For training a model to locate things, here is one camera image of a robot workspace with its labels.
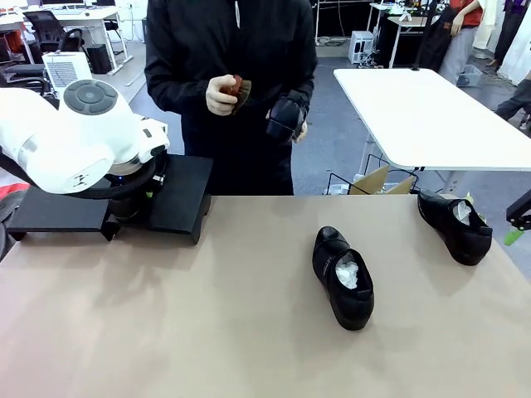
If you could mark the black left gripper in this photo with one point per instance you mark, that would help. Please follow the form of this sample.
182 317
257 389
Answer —
157 179

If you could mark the brown wooden shoe brush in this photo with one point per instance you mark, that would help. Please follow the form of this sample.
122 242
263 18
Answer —
242 93

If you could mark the person's right forearm black sleeve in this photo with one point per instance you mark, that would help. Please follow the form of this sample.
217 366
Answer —
174 91

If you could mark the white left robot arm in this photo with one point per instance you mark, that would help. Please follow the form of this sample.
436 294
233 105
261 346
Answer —
62 141

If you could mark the person's left forearm black sleeve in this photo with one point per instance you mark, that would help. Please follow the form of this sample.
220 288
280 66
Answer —
305 89

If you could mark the person's right hand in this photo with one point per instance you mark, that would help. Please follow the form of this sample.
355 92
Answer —
217 97

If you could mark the person's left hand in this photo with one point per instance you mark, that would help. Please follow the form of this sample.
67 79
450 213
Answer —
300 133

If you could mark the green yellow bag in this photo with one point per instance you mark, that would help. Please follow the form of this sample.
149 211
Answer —
481 217

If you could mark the crumpled stuffing paper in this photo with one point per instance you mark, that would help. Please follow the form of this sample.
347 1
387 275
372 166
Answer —
462 211
347 273

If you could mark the red and grey cloth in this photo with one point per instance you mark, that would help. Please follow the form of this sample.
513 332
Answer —
12 190

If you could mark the bystander in dark trousers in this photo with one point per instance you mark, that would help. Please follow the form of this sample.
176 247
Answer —
514 99

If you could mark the white air purifier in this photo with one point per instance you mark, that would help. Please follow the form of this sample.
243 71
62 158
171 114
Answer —
62 70

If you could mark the brown cardboard box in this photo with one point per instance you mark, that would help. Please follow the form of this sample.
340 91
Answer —
373 180

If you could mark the large white table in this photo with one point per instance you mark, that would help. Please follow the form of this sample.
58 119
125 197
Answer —
415 116

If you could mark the person in black jacket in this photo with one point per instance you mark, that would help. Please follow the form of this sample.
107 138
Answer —
215 41

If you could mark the grey plastic bin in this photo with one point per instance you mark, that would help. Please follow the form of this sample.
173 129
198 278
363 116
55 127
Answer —
469 76

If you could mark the black office chair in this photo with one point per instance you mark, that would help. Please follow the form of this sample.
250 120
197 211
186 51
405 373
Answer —
50 29
20 70

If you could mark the white office desk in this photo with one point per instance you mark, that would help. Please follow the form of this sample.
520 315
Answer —
83 14

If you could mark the black pole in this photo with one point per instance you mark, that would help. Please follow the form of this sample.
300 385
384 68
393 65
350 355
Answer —
416 62

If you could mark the dark hanging garment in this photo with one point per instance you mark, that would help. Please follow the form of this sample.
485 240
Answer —
512 33

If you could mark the black hanging apron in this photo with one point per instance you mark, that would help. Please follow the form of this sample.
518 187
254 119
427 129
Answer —
437 41

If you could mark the cream hanging garment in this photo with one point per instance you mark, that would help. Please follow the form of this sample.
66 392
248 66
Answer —
485 25

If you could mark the mannequin with orange shirt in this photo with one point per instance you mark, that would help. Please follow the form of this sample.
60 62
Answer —
469 16

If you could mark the wooden top desk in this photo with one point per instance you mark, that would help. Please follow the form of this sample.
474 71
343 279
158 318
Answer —
410 20

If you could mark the white computer case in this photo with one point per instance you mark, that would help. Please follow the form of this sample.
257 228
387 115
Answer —
363 45

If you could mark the white metal frame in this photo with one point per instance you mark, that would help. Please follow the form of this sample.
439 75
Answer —
317 20

